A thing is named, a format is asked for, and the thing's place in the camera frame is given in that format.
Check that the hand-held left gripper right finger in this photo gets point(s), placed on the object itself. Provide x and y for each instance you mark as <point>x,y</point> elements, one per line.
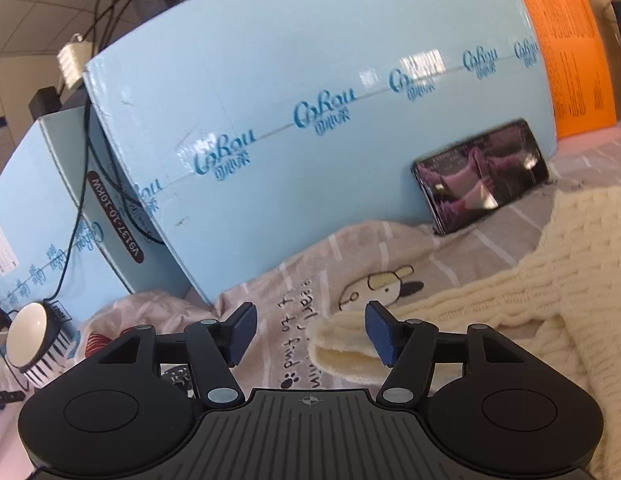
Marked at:
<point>381,334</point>

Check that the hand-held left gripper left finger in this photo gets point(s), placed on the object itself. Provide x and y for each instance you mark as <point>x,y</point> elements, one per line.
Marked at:
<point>243,334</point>

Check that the cream knit sweater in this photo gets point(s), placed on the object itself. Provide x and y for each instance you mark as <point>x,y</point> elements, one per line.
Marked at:
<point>565,285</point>

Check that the printed striped bed sheet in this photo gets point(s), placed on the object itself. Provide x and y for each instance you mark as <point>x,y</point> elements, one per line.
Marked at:
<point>290,280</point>

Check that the black smartphone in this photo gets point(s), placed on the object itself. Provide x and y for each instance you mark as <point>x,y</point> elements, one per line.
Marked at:
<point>483,172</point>

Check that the round white lamp with stripes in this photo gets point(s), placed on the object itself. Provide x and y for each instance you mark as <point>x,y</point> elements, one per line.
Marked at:
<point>30,327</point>

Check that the small light blue carton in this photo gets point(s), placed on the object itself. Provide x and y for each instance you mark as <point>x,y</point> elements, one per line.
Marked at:
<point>25,195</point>

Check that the large light blue carton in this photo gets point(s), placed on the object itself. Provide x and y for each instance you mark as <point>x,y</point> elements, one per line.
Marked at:
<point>315,60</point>

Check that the black power adapter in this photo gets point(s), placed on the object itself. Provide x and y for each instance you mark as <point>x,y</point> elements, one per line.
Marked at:
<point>45,101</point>

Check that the white power strip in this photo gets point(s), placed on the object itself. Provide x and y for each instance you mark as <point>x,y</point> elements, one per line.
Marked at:
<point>74,60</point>

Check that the orange printed board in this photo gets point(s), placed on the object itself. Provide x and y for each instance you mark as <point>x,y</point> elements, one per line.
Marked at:
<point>565,45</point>

